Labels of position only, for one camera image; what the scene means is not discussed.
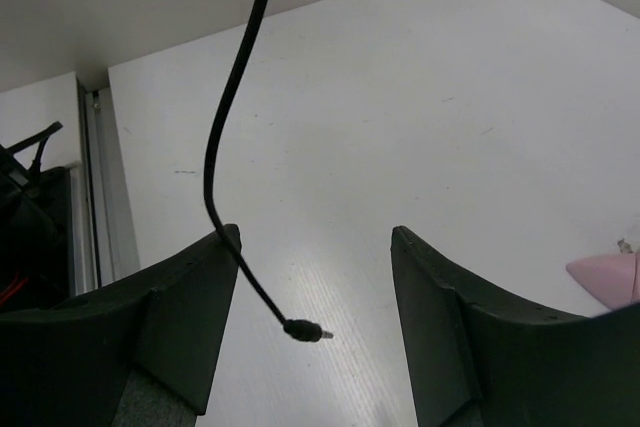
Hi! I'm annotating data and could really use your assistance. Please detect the aluminium front rail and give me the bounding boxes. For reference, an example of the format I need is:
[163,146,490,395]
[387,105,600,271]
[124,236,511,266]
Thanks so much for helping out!
[70,84,141,295]

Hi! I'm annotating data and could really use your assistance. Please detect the pink blue cat-ear headphones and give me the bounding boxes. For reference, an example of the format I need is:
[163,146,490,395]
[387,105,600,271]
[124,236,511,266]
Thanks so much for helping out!
[566,238,639,310]

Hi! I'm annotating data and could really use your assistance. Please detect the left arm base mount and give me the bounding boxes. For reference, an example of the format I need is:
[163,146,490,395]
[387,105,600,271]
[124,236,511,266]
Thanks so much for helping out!
[1,122,74,313]

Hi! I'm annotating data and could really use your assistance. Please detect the black teal-headphone cable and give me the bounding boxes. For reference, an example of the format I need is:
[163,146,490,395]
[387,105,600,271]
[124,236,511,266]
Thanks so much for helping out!
[202,0,335,346]

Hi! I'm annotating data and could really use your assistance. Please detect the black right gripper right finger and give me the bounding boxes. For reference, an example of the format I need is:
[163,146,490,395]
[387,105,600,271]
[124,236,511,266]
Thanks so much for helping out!
[391,226,639,426]

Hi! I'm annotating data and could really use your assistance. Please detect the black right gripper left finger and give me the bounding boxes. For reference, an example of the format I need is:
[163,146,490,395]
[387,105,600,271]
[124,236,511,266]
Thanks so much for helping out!
[1,233,238,426]

